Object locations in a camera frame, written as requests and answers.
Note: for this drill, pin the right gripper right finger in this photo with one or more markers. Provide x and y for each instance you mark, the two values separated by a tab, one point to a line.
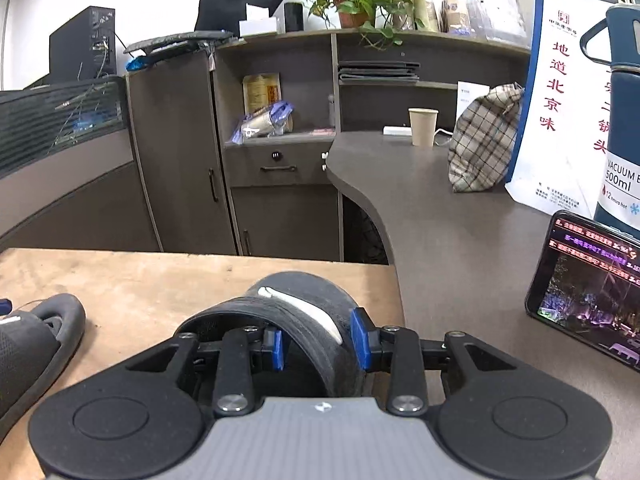
403	355

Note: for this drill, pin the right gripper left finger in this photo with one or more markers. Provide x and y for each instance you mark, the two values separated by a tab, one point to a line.
215	375

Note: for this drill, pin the black slipper white logo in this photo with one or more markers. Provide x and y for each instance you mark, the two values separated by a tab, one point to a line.
319	360

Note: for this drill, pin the smartphone with lit screen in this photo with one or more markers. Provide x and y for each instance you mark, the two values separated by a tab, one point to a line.
586	285

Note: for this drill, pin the dark wooden cabinet shelf unit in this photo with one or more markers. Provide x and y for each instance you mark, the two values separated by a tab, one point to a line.
270	196

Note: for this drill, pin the plaid fabric bag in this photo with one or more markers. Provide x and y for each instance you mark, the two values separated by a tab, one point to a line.
482	144

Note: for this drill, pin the white power strip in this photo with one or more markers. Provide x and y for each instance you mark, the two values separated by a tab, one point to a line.
396	131

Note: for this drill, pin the paper coffee cup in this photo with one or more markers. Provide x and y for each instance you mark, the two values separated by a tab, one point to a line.
423	122

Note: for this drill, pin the blue white snack bag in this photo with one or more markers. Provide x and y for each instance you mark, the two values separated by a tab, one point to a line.
275	119

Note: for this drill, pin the white blue paper bag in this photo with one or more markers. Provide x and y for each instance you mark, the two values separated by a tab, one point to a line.
560	147

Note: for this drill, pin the yellow package on shelf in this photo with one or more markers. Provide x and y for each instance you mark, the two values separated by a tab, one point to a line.
260	90

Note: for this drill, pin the dark blue vacuum bottle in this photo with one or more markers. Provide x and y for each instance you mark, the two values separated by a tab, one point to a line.
618	205

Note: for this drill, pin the stack of black folders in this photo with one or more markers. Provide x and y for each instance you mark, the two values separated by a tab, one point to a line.
379	71

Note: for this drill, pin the glass office partition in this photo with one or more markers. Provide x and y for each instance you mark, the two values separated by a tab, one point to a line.
39	122

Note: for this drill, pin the black flat seat pad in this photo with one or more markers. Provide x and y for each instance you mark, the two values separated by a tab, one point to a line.
149	45

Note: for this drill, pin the white small box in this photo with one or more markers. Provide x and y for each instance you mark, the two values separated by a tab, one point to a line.
258	22

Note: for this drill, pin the black cylinder speaker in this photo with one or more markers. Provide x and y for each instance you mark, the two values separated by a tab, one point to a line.
293	17

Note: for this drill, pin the black computer tower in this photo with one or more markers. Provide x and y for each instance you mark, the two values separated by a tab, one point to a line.
84	47

